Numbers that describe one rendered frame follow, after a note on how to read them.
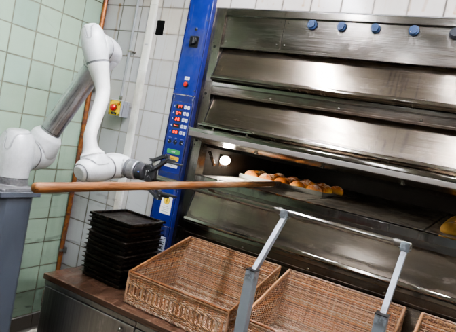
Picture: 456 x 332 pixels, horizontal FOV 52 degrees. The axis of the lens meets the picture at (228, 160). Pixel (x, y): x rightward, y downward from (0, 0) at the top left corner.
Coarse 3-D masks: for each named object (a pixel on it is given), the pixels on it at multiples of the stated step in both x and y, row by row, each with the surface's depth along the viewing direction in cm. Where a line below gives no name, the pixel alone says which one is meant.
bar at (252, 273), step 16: (160, 176) 227; (208, 192) 212; (224, 192) 210; (272, 208) 197; (320, 224) 187; (336, 224) 184; (272, 240) 186; (384, 240) 175; (400, 240) 173; (400, 256) 170; (256, 272) 176; (400, 272) 167; (240, 304) 177; (384, 304) 157; (240, 320) 177; (384, 320) 152
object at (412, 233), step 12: (204, 180) 258; (216, 180) 254; (240, 192) 247; (252, 192) 243; (264, 192) 240; (288, 204) 233; (300, 204) 231; (312, 204) 228; (336, 216) 222; (348, 216) 219; (360, 216) 217; (384, 228) 211; (396, 228) 209; (408, 228) 206; (420, 240) 204; (432, 240) 201; (444, 240) 199
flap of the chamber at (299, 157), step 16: (208, 144) 263; (224, 144) 243; (240, 144) 231; (256, 144) 227; (288, 160) 237; (304, 160) 221; (320, 160) 211; (336, 160) 208; (368, 176) 214; (384, 176) 201; (400, 176) 195; (416, 176) 192; (448, 192) 197
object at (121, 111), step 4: (112, 100) 283; (116, 100) 281; (120, 100) 280; (116, 104) 281; (120, 104) 280; (124, 104) 281; (128, 104) 284; (116, 108) 281; (120, 108) 280; (124, 108) 282; (128, 108) 285; (108, 112) 284; (112, 112) 282; (116, 112) 281; (120, 112) 280; (124, 112) 283; (116, 116) 282; (120, 116) 280; (124, 116) 283
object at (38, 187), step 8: (32, 184) 128; (40, 184) 129; (48, 184) 131; (56, 184) 134; (64, 184) 136; (72, 184) 139; (80, 184) 142; (88, 184) 145; (96, 184) 148; (104, 184) 151; (112, 184) 154; (120, 184) 157; (128, 184) 161; (136, 184) 165; (144, 184) 169; (152, 184) 173; (160, 184) 177; (168, 184) 182; (176, 184) 187; (184, 184) 192; (192, 184) 197; (200, 184) 203; (208, 184) 209; (216, 184) 216; (224, 184) 222; (232, 184) 229; (240, 184) 237; (248, 184) 246; (256, 184) 255; (264, 184) 264; (272, 184) 274; (40, 192) 129; (48, 192) 132; (56, 192) 135
